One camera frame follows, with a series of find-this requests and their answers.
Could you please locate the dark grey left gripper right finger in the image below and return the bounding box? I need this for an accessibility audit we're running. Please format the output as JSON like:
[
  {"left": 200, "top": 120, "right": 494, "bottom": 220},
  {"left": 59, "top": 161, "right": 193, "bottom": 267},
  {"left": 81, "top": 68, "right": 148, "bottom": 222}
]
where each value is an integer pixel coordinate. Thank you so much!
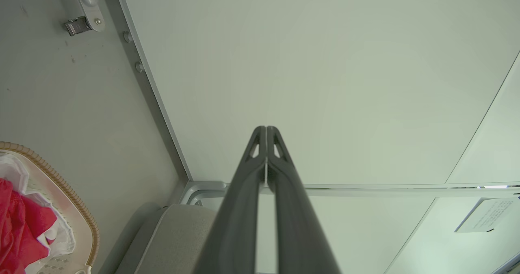
[{"left": 267, "top": 126, "right": 341, "bottom": 274}]

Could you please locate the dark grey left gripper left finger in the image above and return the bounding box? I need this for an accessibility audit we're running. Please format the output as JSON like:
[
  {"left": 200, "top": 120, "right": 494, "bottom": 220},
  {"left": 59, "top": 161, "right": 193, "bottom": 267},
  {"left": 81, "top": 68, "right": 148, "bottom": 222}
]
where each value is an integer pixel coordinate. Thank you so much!
[{"left": 194, "top": 126, "right": 267, "bottom": 274}]

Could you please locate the red and white jersey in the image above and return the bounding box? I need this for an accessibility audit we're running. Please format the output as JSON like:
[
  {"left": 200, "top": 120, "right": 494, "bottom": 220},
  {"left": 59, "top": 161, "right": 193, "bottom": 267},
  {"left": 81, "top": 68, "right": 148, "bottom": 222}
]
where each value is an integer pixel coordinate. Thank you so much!
[{"left": 0, "top": 178, "right": 58, "bottom": 274}]

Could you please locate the woven rim laundry basket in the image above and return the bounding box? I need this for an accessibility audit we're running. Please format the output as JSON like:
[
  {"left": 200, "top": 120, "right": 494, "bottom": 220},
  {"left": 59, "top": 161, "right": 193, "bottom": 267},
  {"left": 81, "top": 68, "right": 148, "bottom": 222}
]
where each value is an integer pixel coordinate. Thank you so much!
[{"left": 0, "top": 141, "right": 101, "bottom": 274}]

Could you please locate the printed white paper notice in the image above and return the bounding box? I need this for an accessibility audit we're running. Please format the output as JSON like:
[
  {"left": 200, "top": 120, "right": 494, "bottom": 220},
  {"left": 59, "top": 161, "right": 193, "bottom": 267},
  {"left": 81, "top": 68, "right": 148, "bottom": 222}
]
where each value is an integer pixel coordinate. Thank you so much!
[{"left": 454, "top": 197, "right": 520, "bottom": 234}]

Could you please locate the white cloth in basket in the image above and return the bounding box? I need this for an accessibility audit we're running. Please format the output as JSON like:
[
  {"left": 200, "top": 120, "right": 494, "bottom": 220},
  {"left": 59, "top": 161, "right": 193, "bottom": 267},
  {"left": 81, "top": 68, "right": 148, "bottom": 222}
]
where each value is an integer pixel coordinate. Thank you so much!
[{"left": 0, "top": 150, "right": 76, "bottom": 266}]

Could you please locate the grey partition base rail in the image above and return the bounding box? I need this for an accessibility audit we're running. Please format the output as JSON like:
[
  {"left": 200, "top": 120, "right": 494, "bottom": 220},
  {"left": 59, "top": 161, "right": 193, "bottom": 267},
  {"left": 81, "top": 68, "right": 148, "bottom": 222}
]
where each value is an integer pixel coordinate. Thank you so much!
[{"left": 97, "top": 0, "right": 193, "bottom": 183}]

